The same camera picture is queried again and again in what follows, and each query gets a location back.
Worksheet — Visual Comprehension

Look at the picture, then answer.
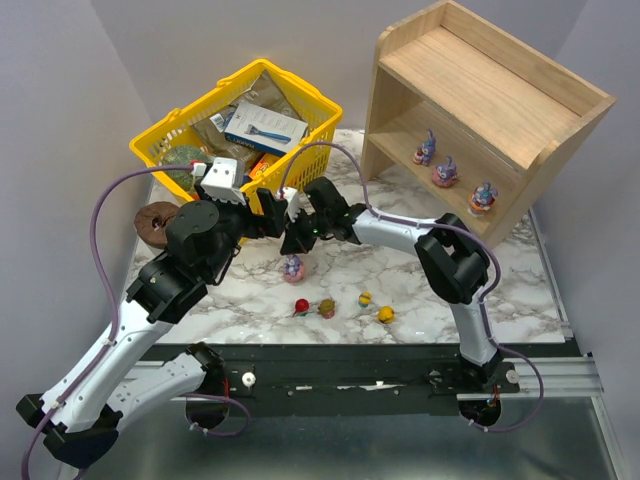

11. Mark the yellow duck toy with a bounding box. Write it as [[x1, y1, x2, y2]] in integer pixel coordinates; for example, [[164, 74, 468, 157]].
[[377, 306, 395, 324]]

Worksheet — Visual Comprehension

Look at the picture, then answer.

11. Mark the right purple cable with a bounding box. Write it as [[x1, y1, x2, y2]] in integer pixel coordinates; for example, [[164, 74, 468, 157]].
[[277, 142, 546, 434]]

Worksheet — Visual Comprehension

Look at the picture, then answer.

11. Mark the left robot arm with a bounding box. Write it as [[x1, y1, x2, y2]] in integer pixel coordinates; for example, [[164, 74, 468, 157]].
[[16, 187, 299, 470]]

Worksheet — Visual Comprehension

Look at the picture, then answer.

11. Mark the blue razor package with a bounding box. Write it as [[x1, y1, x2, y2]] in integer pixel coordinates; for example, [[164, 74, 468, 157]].
[[224, 101, 308, 156]]

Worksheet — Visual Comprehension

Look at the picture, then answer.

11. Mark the brown foil bag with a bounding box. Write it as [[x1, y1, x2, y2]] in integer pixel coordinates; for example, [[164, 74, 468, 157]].
[[192, 71, 309, 164]]

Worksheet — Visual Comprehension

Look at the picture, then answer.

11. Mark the brown lid white canister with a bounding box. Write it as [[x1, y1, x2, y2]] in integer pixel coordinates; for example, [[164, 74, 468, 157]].
[[134, 201, 179, 249]]

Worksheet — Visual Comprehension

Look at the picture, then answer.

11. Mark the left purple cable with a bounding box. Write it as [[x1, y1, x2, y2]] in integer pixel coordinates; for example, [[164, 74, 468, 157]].
[[19, 159, 251, 480]]

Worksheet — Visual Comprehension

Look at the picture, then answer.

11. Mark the red round toy figure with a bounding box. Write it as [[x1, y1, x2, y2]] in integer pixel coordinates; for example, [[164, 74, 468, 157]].
[[292, 298, 310, 317]]

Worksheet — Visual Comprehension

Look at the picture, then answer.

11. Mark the yellow blue minion toy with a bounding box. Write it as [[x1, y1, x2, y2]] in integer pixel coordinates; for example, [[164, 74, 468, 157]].
[[358, 291, 372, 308]]

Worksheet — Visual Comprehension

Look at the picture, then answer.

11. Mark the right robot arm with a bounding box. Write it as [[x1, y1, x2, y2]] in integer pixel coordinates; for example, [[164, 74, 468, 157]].
[[276, 177, 502, 384]]

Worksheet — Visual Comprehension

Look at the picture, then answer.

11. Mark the olive brown toy figure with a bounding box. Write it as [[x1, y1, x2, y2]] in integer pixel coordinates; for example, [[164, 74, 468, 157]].
[[317, 299, 336, 319]]

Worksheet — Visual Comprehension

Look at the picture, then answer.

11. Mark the bunny holding strawberry cake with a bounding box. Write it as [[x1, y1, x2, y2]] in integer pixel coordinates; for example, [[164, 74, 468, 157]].
[[413, 129, 437, 166]]

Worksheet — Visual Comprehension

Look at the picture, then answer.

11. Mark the wooden shelf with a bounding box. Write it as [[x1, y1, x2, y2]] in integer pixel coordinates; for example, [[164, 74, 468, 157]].
[[361, 1, 615, 246]]

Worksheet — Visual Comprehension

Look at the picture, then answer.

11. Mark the green melon toy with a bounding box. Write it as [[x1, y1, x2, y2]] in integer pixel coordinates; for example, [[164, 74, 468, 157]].
[[158, 145, 209, 193]]

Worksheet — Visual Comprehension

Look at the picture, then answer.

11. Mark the purple cable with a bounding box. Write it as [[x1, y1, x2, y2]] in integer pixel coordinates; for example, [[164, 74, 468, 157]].
[[19, 159, 251, 480], [277, 142, 546, 434]]

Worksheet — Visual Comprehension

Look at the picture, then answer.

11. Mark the yellow plastic basket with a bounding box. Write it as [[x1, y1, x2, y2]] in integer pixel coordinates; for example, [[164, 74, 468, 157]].
[[129, 59, 343, 213]]

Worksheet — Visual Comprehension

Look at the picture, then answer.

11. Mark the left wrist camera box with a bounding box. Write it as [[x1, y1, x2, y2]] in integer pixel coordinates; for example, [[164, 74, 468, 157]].
[[200, 157, 246, 205]]

